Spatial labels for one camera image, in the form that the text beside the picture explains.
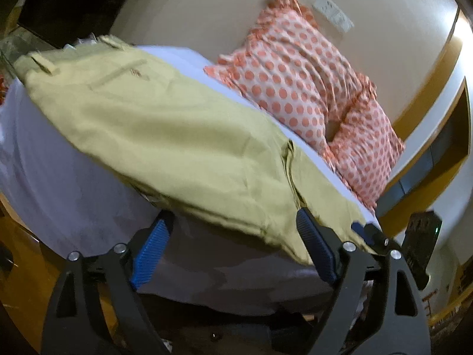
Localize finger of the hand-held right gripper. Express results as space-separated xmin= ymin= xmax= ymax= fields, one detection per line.
xmin=351 ymin=221 xmax=391 ymax=256

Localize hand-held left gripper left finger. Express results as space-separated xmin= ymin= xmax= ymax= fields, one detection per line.
xmin=41 ymin=210 xmax=175 ymax=355

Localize khaki pants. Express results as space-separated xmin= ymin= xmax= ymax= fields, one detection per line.
xmin=13 ymin=35 xmax=378 ymax=266

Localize small orange polka dot pillow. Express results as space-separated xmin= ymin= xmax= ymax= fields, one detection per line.
xmin=322 ymin=94 xmax=406 ymax=209

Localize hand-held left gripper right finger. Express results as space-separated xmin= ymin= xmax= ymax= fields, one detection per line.
xmin=296 ymin=207 xmax=432 ymax=355

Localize large orange polka dot pillow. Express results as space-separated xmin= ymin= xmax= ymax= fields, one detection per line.
xmin=204 ymin=0 xmax=378 ymax=158

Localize bed with white sheet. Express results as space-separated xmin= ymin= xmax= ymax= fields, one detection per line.
xmin=0 ymin=44 xmax=378 ymax=309

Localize dark panel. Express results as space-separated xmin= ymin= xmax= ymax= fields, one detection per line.
xmin=17 ymin=0 xmax=150 ymax=49

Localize white wall socket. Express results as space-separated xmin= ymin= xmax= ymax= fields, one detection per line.
xmin=312 ymin=0 xmax=354 ymax=35

